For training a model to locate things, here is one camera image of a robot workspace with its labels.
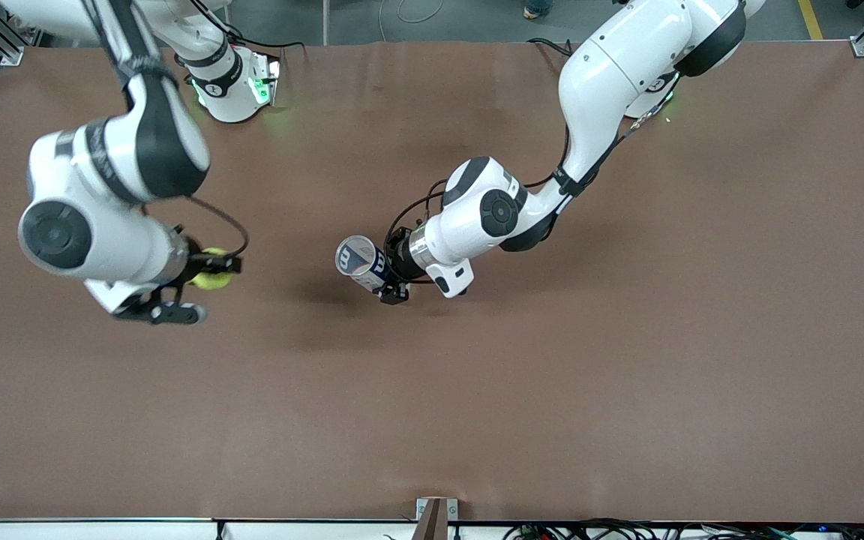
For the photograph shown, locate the tangled black cable bundle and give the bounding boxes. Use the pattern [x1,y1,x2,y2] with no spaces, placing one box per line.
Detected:
[503,517,864,540]

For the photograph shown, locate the white floor cable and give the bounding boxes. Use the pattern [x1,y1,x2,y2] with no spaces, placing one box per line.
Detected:
[378,0,448,44]

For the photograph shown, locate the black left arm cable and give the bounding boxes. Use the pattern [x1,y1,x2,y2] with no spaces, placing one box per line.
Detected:
[383,67,677,284]

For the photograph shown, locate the black base cable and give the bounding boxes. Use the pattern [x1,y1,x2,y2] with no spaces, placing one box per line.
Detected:
[528,36,579,61]
[192,0,307,76]

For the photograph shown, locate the metal table edge bracket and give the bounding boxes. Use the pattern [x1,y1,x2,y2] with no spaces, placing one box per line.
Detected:
[415,497,460,540]

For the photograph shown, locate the white blue tennis ball can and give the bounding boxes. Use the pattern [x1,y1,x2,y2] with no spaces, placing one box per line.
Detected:
[334,235,395,295]

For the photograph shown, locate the yellow tennis ball black print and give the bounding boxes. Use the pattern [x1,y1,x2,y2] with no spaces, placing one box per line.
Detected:
[190,247,236,291]

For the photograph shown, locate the black right base cable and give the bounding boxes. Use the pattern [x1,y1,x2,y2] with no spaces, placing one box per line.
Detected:
[192,0,307,76]

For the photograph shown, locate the black left base cable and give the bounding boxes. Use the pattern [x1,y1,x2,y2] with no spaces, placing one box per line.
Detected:
[528,36,579,61]

